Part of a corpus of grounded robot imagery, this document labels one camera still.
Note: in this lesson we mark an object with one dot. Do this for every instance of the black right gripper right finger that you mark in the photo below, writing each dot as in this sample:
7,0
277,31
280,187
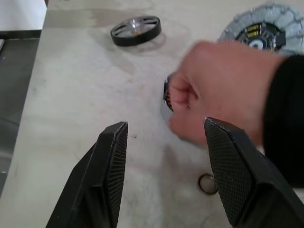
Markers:
242,178

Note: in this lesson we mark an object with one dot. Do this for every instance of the person's bare hand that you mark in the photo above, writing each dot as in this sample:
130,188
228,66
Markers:
225,83

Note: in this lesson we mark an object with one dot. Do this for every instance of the grey disc with circuit board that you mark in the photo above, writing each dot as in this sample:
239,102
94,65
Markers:
280,19

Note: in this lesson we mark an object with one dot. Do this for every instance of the small dark part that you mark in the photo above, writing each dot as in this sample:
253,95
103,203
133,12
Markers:
167,97

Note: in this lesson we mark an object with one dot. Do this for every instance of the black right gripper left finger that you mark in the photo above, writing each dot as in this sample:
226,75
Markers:
95,185

